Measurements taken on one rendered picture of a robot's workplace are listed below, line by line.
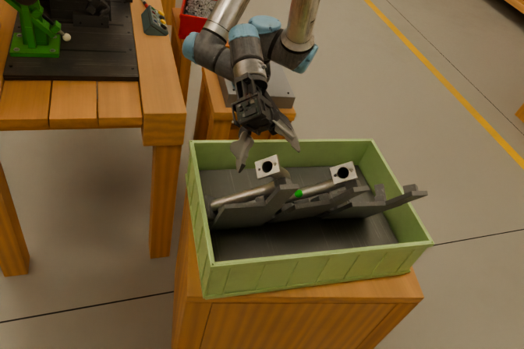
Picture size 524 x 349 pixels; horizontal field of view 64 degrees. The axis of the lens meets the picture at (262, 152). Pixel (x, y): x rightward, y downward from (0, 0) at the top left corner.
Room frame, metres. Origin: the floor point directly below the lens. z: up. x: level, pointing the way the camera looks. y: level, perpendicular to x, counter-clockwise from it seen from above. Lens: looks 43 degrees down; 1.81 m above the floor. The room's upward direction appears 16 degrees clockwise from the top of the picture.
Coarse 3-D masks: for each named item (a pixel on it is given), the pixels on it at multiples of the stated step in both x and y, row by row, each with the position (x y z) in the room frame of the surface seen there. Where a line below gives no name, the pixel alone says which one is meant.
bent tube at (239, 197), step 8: (264, 160) 0.66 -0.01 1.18; (272, 160) 0.65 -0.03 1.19; (256, 168) 0.65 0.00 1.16; (264, 168) 0.66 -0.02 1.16; (272, 168) 0.64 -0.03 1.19; (280, 168) 0.64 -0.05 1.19; (264, 176) 0.63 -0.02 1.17; (272, 176) 0.65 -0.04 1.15; (280, 176) 0.66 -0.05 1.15; (288, 176) 0.68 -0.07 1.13; (272, 184) 0.71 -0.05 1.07; (240, 192) 0.71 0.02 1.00; (248, 192) 0.70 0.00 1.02; (256, 192) 0.70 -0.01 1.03; (264, 192) 0.70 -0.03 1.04; (216, 200) 0.69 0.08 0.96; (224, 200) 0.69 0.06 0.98; (232, 200) 0.69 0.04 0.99; (240, 200) 0.69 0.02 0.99; (248, 200) 0.69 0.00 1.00; (216, 208) 0.68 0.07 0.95
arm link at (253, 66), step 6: (246, 60) 0.84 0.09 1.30; (252, 60) 0.84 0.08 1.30; (258, 60) 0.85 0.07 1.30; (234, 66) 0.84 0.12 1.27; (240, 66) 0.83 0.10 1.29; (246, 66) 0.82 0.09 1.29; (252, 66) 0.82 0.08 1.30; (258, 66) 0.83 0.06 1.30; (264, 66) 0.84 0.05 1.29; (234, 72) 0.83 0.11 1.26; (240, 72) 0.81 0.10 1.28; (252, 72) 0.81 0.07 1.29; (258, 72) 0.82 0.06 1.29; (264, 72) 0.84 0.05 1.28
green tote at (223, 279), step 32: (192, 160) 0.81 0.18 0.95; (224, 160) 0.92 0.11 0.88; (256, 160) 0.97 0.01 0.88; (288, 160) 1.01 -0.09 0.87; (320, 160) 1.06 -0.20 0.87; (352, 160) 1.12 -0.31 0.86; (384, 160) 1.05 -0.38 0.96; (192, 192) 0.77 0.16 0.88; (192, 224) 0.71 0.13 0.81; (416, 224) 0.83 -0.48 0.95; (288, 256) 0.59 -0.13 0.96; (320, 256) 0.63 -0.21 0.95; (352, 256) 0.67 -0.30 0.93; (384, 256) 0.71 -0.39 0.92; (416, 256) 0.76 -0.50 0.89; (224, 288) 0.53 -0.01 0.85; (256, 288) 0.57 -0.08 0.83; (288, 288) 0.61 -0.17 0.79
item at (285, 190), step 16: (272, 192) 0.65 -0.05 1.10; (288, 192) 0.64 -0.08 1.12; (224, 208) 0.62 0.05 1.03; (240, 208) 0.64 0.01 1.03; (256, 208) 0.66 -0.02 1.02; (272, 208) 0.68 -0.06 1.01; (208, 224) 0.67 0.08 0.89; (224, 224) 0.68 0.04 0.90; (240, 224) 0.70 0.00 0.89; (256, 224) 0.73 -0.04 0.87
